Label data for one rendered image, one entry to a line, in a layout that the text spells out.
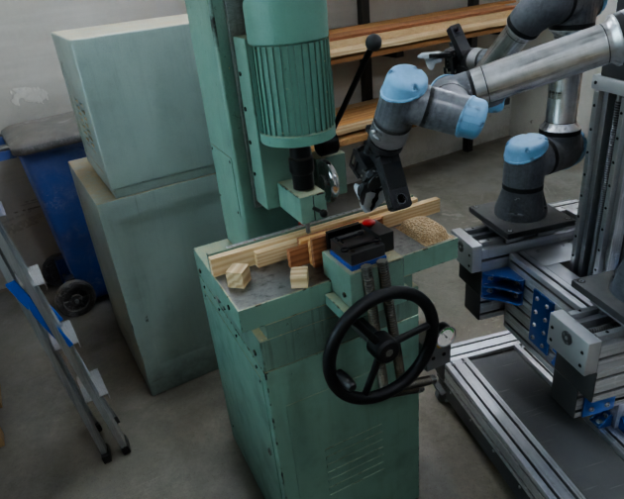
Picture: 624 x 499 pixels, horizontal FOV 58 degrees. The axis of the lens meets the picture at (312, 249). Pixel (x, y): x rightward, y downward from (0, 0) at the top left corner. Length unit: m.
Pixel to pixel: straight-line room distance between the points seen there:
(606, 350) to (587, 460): 0.57
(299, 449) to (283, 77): 0.93
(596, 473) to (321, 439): 0.79
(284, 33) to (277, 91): 0.12
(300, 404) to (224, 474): 0.73
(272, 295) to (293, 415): 0.35
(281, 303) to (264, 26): 0.59
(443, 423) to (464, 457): 0.17
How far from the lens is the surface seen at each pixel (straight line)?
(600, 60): 1.21
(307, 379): 1.42
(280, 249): 1.39
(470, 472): 2.07
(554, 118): 1.80
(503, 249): 1.76
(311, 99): 1.23
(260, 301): 1.25
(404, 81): 1.02
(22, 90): 3.44
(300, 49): 1.21
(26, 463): 2.46
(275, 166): 1.42
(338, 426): 1.57
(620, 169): 1.56
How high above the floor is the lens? 1.56
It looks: 27 degrees down
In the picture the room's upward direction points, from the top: 6 degrees counter-clockwise
